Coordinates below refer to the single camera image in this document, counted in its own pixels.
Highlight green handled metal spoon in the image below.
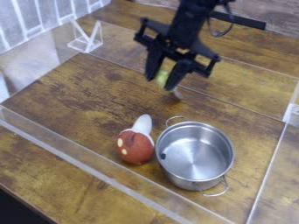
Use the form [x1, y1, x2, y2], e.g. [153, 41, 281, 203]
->
[153, 69, 183, 100]

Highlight clear acrylic right barrier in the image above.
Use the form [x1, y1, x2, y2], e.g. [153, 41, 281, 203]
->
[247, 82, 299, 224]

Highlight clear acrylic corner bracket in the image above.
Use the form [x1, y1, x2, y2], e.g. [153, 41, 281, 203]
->
[66, 20, 104, 53]

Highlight clear acrylic front barrier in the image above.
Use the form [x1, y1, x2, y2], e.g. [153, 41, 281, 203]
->
[0, 105, 233, 224]

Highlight black cable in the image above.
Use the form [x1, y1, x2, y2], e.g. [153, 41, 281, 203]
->
[204, 0, 236, 39]

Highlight stainless steel pot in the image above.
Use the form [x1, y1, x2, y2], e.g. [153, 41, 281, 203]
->
[155, 116, 235, 197]

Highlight clear acrylic barrier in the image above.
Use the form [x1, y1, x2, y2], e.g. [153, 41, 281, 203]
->
[247, 82, 299, 224]
[0, 105, 233, 224]

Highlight brown plush mushroom toy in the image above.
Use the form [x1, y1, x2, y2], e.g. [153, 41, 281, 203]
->
[116, 114, 155, 165]

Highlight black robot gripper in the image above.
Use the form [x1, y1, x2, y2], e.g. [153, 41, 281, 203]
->
[135, 0, 220, 91]

